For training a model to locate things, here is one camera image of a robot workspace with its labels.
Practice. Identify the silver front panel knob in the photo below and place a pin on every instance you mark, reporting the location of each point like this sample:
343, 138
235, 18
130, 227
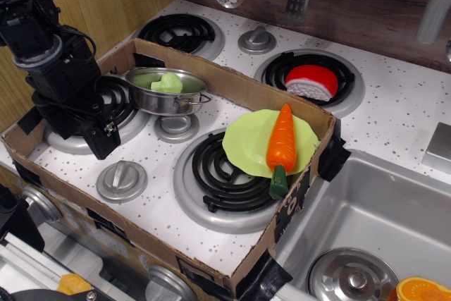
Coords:
165, 285

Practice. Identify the hanging silver spatula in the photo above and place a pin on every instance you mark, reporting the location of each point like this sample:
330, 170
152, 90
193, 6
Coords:
296, 11

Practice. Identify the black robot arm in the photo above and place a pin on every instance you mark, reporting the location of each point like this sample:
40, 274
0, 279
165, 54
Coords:
28, 28

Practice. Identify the silver stove knob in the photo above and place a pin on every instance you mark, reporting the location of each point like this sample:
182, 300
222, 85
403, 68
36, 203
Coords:
257, 41
176, 129
121, 182

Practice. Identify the back left black burner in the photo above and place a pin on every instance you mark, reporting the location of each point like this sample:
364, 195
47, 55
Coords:
189, 33

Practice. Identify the brown cardboard fence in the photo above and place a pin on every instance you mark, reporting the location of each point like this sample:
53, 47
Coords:
223, 265

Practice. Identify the light green plastic plate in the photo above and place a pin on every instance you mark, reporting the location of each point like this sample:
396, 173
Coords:
246, 140

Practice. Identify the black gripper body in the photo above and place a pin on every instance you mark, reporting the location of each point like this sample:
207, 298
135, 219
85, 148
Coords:
65, 79

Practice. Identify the front left black burner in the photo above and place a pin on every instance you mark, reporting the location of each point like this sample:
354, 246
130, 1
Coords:
129, 121

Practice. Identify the silver panel knob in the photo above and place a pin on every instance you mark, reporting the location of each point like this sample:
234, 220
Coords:
165, 285
40, 208

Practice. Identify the silver sink basin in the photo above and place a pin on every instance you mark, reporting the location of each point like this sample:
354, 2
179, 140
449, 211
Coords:
398, 215

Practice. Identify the orange toy at bottom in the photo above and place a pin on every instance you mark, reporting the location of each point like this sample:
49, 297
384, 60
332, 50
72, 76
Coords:
71, 284

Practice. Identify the orange slice toy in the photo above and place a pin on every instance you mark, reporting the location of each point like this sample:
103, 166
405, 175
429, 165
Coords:
419, 289

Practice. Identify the orange toy carrot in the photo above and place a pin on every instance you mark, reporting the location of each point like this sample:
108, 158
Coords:
281, 153

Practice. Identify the black burner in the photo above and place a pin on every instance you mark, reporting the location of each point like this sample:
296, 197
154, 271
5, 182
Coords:
189, 33
351, 85
129, 121
218, 195

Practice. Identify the green toy vegetable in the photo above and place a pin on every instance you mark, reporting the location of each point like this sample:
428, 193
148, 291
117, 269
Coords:
169, 83

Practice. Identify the back right black burner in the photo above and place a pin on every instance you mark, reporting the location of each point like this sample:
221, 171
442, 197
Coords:
351, 85

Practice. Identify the back silver stove knob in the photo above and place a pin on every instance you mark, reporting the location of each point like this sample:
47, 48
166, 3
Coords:
257, 41

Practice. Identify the front right black burner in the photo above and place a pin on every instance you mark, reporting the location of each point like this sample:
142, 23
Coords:
218, 195

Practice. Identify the red toy cheese wedge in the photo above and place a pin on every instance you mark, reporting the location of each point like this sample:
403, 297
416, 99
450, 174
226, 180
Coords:
311, 81

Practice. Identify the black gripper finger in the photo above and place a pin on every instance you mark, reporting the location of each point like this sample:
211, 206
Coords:
101, 134

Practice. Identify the small steel pot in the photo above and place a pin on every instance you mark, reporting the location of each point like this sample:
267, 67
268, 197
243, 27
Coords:
189, 101

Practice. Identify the middle silver stove knob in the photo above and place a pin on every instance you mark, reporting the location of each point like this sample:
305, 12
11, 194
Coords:
176, 129

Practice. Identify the silver square faucet base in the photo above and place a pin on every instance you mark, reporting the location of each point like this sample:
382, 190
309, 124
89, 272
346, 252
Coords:
437, 154

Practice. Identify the silver pot lid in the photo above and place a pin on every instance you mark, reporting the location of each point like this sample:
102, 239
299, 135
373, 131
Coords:
350, 274

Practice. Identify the front silver stove knob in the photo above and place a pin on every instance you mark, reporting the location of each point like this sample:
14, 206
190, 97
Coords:
121, 182

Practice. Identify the grey faucet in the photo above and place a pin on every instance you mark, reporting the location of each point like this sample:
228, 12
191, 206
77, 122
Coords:
432, 21

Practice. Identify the silver left panel knob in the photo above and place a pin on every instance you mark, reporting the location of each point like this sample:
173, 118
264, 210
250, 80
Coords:
40, 208

